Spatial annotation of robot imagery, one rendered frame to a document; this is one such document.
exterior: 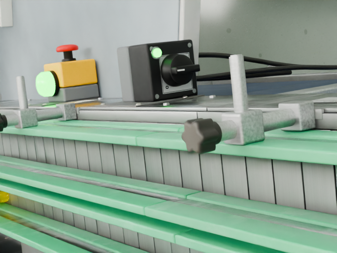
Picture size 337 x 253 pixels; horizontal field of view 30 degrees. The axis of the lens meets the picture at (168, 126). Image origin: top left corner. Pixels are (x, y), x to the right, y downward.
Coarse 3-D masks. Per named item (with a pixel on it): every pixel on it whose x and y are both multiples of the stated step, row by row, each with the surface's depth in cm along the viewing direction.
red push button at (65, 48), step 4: (68, 44) 111; (72, 44) 111; (56, 48) 111; (60, 48) 110; (64, 48) 110; (68, 48) 110; (72, 48) 110; (76, 48) 111; (64, 52) 111; (68, 52) 111; (64, 56) 112; (68, 56) 111; (72, 56) 112
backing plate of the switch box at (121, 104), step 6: (186, 96) 86; (192, 96) 86; (198, 96) 87; (114, 102) 92; (120, 102) 90; (126, 102) 89; (132, 102) 88; (138, 102) 86; (144, 102) 85; (150, 102) 84; (156, 102) 83
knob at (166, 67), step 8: (168, 56) 85; (176, 56) 84; (184, 56) 85; (168, 64) 84; (176, 64) 84; (184, 64) 85; (192, 64) 85; (168, 72) 84; (176, 72) 82; (184, 72) 83; (192, 72) 85; (168, 80) 85; (176, 80) 84; (184, 80) 85
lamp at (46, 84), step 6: (42, 72) 109; (48, 72) 109; (54, 72) 109; (36, 78) 110; (42, 78) 108; (48, 78) 108; (54, 78) 108; (36, 84) 110; (42, 84) 108; (48, 84) 108; (54, 84) 108; (42, 90) 108; (48, 90) 108; (54, 90) 109
